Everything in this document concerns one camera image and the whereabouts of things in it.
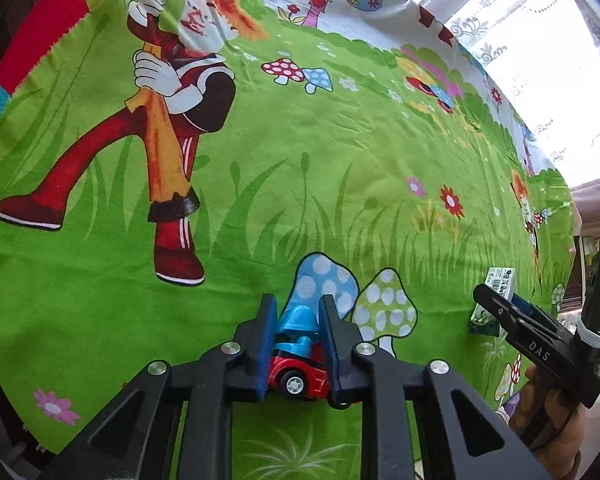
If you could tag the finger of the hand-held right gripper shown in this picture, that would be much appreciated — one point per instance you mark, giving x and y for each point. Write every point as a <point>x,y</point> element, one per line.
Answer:
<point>495,307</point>
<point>530,309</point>

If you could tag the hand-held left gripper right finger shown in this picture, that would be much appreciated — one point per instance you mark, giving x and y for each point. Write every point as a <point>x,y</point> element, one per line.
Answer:
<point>330,355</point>

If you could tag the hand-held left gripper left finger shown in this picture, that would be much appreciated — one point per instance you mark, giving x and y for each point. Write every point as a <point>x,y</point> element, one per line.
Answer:
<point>266,355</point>

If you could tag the green and white carton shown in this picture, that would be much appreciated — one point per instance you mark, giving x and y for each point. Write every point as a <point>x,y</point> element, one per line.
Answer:
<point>500,280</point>

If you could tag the red toy car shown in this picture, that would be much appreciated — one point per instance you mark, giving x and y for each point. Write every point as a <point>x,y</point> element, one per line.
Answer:
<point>295,380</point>

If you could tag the purple cardboard box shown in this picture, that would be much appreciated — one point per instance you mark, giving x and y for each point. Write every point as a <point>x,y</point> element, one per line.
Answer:
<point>507,410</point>

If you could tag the person's right hand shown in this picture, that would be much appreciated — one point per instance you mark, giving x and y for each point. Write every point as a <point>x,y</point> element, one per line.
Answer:
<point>562,437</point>

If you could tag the white card with green print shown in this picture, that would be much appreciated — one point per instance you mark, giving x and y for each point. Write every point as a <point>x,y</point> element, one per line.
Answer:
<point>587,250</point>

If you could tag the green cartoon printed tablecloth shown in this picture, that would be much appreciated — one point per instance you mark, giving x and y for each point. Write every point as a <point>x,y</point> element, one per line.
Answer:
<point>330,185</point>

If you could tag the white lace curtain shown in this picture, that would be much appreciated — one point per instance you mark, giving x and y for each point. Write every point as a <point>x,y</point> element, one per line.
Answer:
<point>545,60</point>

